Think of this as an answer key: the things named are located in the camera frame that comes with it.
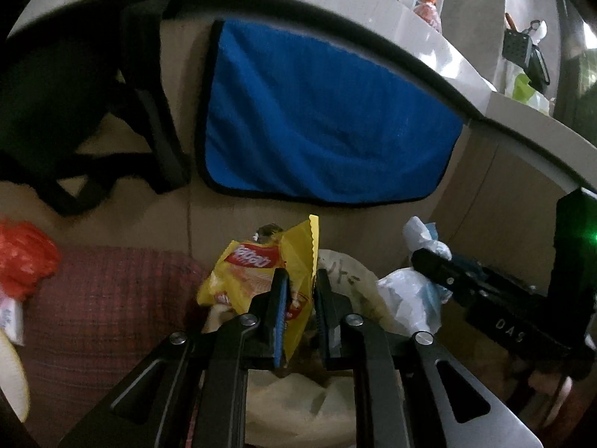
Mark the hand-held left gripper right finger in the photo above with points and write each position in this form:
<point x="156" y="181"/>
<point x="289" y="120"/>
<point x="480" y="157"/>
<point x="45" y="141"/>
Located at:
<point x="322" y="331"/>

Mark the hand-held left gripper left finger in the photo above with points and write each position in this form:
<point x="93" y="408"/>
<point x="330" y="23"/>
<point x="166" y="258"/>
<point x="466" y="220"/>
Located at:
<point x="280" y="326"/>

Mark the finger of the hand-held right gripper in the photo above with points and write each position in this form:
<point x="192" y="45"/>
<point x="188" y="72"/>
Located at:
<point x="447" y="275"/>

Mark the yellow snack packet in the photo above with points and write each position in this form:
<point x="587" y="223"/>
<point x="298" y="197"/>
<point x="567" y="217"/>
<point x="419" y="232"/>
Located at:
<point x="247" y="270"/>

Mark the beige paper bag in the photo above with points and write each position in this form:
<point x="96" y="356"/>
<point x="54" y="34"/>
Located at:
<point x="298" y="406"/>

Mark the dark crumpled wrapper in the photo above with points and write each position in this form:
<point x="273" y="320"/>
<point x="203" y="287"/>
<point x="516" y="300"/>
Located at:
<point x="268" y="232"/>

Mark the white green plastic bag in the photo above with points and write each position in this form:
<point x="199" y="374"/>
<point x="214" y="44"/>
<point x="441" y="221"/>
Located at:
<point x="522" y="91"/>

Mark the maroon checked mat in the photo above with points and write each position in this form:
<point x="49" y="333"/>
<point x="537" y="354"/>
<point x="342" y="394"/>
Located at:
<point x="102" y="317"/>

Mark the black kitchen utensil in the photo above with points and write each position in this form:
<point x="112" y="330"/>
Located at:
<point x="538" y="67"/>

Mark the blue microfibre towel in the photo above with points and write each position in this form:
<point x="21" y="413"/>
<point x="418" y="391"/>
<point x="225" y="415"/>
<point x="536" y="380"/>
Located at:
<point x="326" y="121"/>

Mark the black perforated spatula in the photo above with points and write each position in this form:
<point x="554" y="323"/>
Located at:
<point x="515" y="44"/>

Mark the orange cap bottle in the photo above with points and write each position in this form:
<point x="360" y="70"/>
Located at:
<point x="428" y="15"/>

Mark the red plastic bag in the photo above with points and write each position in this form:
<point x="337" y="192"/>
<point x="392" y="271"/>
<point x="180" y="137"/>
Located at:
<point x="25" y="259"/>

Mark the small white packet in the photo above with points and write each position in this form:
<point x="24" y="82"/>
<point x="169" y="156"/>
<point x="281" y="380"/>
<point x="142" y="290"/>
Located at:
<point x="10" y="319"/>

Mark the cream round plate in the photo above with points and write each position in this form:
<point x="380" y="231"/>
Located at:
<point x="11" y="378"/>

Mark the white stone counter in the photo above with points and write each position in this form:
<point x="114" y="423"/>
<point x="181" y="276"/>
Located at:
<point x="326" y="14"/>

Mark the black backpack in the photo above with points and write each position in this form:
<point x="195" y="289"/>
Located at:
<point x="56" y="102"/>

